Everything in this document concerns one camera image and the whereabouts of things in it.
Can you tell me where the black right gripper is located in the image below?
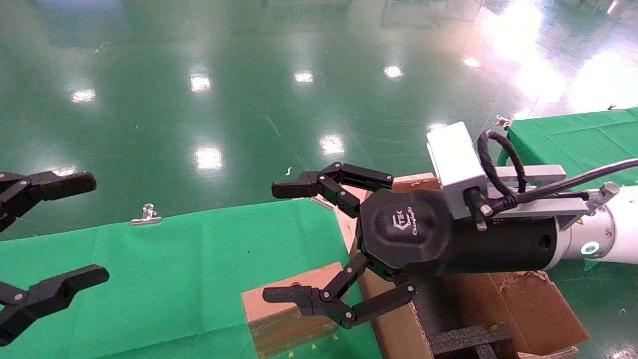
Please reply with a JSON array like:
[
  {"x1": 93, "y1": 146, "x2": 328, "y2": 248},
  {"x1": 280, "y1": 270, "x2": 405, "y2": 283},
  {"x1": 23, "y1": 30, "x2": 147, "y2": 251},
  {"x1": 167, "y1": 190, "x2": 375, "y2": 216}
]
[{"x1": 263, "y1": 162, "x2": 558, "y2": 330}]

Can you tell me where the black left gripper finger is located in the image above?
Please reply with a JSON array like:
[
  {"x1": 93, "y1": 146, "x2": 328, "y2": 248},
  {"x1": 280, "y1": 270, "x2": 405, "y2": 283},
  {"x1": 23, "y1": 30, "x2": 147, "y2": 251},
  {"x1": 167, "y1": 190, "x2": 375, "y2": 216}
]
[
  {"x1": 0, "y1": 171, "x2": 97, "y2": 232},
  {"x1": 0, "y1": 265, "x2": 110, "y2": 346}
]

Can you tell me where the small brown cardboard box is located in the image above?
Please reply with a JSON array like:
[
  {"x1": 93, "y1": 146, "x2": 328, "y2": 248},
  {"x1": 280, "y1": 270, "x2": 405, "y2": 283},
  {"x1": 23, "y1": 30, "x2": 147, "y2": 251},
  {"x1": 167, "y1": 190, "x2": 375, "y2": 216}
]
[{"x1": 241, "y1": 262, "x2": 349, "y2": 359}]

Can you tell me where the large open cardboard carton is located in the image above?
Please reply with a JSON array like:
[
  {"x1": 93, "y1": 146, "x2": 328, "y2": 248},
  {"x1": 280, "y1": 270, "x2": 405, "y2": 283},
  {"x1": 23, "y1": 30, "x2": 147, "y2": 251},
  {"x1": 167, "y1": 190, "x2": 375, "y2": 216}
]
[{"x1": 349, "y1": 173, "x2": 591, "y2": 359}]

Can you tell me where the large green tablecloth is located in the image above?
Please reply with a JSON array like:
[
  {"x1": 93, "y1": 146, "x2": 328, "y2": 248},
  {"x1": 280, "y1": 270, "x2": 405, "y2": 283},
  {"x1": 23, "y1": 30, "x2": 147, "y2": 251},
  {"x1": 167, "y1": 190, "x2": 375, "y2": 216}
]
[{"x1": 0, "y1": 198, "x2": 383, "y2": 359}]

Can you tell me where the black foam insert bar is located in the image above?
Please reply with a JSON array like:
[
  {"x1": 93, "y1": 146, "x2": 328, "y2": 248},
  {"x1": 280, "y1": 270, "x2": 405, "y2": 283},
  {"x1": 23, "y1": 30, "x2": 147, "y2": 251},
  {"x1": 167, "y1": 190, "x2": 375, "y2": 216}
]
[{"x1": 429, "y1": 324, "x2": 519, "y2": 359}]

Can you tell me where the smaller green tablecloth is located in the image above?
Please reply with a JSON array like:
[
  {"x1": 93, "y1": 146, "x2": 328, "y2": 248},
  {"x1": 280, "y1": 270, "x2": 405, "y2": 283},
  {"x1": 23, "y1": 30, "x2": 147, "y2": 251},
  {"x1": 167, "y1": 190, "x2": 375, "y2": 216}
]
[{"x1": 497, "y1": 107, "x2": 638, "y2": 191}]

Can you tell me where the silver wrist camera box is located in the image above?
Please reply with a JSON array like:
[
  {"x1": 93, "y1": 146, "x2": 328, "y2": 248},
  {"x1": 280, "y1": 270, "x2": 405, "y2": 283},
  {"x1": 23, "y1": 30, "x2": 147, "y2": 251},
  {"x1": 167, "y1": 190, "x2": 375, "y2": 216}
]
[{"x1": 427, "y1": 122, "x2": 590, "y2": 231}]

